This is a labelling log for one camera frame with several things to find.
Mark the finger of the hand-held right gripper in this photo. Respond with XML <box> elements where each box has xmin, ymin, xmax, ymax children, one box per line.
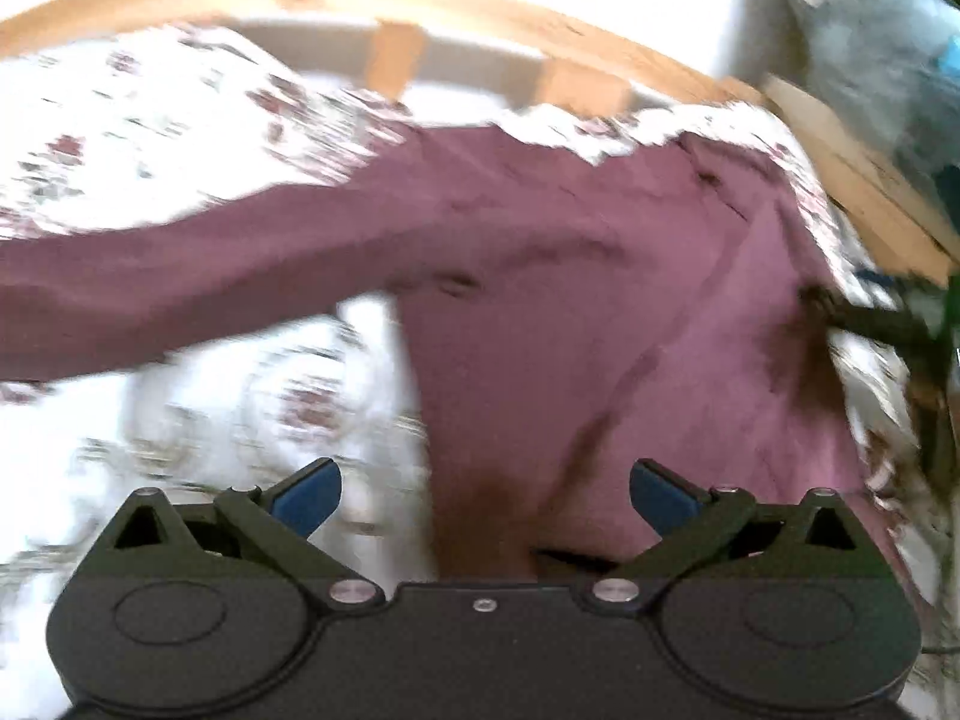
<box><xmin>799</xmin><ymin>285</ymin><xmax>912</xmax><ymax>350</ymax></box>

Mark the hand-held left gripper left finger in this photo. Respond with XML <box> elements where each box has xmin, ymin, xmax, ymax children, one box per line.
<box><xmin>111</xmin><ymin>457</ymin><xmax>386</xmax><ymax>611</ymax></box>

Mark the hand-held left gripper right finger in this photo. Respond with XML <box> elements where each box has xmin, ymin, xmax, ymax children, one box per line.
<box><xmin>588</xmin><ymin>457</ymin><xmax>858</xmax><ymax>611</ymax></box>

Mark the maroon long-sleeve shirt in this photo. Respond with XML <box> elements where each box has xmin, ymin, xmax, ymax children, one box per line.
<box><xmin>0</xmin><ymin>124</ymin><xmax>875</xmax><ymax>586</ymax></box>

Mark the plastic-wrapped grey bundle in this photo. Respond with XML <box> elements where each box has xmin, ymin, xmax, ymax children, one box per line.
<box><xmin>776</xmin><ymin>0</ymin><xmax>960</xmax><ymax>181</ymax></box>

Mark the white floral bedspread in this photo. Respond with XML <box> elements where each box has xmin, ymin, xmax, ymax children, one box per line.
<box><xmin>0</xmin><ymin>21</ymin><xmax>960</xmax><ymax>720</ymax></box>

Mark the wooden slatted bed headboard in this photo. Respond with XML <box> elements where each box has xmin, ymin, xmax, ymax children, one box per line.
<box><xmin>0</xmin><ymin>0</ymin><xmax>766</xmax><ymax>117</ymax></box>

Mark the wooden bed side rail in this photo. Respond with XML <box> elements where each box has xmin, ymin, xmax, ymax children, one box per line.
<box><xmin>763</xmin><ymin>75</ymin><xmax>957</xmax><ymax>287</ymax></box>

